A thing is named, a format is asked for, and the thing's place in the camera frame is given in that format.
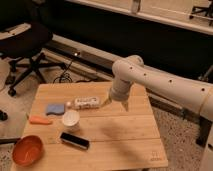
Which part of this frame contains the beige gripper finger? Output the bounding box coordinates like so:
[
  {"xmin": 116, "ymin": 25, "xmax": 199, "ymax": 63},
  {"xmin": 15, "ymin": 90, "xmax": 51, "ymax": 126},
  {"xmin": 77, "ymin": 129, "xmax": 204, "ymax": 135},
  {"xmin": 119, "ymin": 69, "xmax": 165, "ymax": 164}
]
[
  {"xmin": 101, "ymin": 97, "xmax": 112, "ymax": 107},
  {"xmin": 122, "ymin": 101, "xmax": 129, "ymax": 112}
]

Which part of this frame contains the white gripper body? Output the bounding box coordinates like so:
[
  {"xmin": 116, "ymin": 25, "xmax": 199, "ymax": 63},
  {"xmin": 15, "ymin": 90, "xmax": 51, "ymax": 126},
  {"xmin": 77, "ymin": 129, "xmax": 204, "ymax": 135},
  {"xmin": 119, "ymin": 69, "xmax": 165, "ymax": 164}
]
[{"xmin": 109, "ymin": 78, "xmax": 132, "ymax": 102}]

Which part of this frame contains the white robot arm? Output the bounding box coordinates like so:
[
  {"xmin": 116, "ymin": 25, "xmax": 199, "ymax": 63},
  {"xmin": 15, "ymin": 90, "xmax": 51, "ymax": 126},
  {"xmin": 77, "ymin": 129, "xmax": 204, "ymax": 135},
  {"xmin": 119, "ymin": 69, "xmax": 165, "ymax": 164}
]
[{"xmin": 102, "ymin": 55, "xmax": 213, "ymax": 171}]

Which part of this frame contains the white plastic bottle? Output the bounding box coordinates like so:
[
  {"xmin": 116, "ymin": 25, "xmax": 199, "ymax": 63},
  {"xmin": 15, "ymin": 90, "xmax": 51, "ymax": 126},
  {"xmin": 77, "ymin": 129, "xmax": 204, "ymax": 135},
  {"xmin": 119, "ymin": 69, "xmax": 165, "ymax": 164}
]
[{"xmin": 65, "ymin": 97, "xmax": 100, "ymax": 110}]

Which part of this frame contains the wooden table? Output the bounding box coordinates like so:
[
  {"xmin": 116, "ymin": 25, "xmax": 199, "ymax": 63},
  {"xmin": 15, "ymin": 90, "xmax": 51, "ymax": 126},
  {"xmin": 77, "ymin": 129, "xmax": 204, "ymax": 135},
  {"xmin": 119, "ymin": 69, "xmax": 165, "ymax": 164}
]
[{"xmin": 11, "ymin": 85, "xmax": 168, "ymax": 171}]

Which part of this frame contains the blue sponge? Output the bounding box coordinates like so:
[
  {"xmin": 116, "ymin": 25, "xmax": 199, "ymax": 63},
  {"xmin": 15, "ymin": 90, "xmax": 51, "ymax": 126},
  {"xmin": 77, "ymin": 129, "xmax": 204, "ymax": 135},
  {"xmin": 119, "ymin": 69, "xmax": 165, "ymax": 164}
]
[{"xmin": 46, "ymin": 104, "xmax": 65, "ymax": 115}]

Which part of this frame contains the black rectangular box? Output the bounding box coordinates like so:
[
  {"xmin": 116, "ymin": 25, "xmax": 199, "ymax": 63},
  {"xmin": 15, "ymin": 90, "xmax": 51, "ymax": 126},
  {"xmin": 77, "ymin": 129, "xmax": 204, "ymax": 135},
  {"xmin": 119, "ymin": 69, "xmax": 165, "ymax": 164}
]
[{"xmin": 60, "ymin": 132, "xmax": 90, "ymax": 149}]

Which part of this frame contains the orange carrot toy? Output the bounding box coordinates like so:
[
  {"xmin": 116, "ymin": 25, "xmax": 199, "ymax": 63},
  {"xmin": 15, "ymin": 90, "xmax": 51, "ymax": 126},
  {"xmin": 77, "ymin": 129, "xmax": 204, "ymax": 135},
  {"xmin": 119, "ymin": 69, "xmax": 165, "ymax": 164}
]
[{"xmin": 29, "ymin": 115, "xmax": 52, "ymax": 125}]

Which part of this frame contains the orange bowl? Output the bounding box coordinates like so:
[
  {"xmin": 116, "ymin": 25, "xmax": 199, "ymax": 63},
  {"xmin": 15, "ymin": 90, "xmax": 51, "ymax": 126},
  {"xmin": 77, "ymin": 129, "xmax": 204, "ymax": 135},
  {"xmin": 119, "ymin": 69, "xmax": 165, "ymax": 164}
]
[{"xmin": 12, "ymin": 135, "xmax": 44, "ymax": 166}]

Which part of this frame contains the black office chair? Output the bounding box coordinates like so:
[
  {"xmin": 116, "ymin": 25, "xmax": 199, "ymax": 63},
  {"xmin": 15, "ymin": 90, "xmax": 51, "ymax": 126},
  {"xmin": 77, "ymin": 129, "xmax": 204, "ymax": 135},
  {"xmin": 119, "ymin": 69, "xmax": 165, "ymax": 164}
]
[{"xmin": 0, "ymin": 0, "xmax": 68, "ymax": 98}]

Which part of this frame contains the office chair base background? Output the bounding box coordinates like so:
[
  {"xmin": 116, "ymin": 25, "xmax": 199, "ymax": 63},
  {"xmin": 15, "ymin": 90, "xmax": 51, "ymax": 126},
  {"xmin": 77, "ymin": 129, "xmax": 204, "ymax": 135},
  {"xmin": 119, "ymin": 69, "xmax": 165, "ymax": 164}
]
[{"xmin": 189, "ymin": 0, "xmax": 213, "ymax": 25}]

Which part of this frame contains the black cable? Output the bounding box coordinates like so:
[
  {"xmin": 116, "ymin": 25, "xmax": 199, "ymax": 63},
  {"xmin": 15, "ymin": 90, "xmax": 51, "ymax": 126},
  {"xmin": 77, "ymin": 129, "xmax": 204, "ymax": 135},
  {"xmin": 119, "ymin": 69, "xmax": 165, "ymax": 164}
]
[{"xmin": 52, "ymin": 53, "xmax": 80, "ymax": 84}]

